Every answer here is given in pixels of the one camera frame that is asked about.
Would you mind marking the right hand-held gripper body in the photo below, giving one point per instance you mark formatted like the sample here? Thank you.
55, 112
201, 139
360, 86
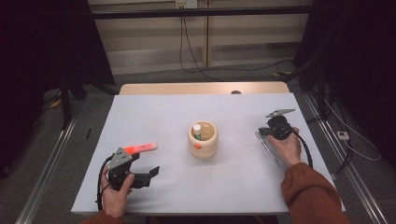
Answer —
278, 126

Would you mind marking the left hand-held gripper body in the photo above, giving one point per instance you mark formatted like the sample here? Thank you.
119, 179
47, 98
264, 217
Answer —
120, 163

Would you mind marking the orange pink highlighter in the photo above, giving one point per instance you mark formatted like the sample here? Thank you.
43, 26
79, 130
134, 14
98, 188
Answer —
144, 147

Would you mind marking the cream ribbed pen holder cup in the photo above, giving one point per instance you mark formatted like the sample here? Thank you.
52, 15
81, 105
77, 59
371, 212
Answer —
202, 149

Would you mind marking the white glue stick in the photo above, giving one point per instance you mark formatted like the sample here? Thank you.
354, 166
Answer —
196, 128

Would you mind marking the person's right hand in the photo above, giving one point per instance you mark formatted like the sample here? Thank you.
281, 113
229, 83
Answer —
289, 151

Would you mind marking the person's left hand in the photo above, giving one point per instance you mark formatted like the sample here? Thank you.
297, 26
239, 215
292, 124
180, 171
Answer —
115, 202

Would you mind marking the white table mat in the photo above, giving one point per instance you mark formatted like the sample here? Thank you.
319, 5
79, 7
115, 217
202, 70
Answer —
174, 193

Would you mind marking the small black strip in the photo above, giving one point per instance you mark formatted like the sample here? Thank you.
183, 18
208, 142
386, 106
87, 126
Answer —
88, 133

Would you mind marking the black metal stand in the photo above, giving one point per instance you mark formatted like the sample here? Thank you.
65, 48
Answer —
65, 105
320, 93

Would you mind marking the white power adapter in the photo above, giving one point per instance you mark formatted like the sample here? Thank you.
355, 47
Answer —
343, 135

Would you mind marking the black curtain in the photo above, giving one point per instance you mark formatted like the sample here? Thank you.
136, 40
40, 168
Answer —
37, 46
367, 46

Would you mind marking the black horizontal bar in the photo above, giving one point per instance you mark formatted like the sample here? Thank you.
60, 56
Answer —
140, 14

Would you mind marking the metal floor rail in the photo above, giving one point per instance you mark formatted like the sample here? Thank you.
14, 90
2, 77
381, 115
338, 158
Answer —
358, 183
46, 174

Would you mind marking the white wall socket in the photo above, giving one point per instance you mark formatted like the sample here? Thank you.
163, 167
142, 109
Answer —
186, 3

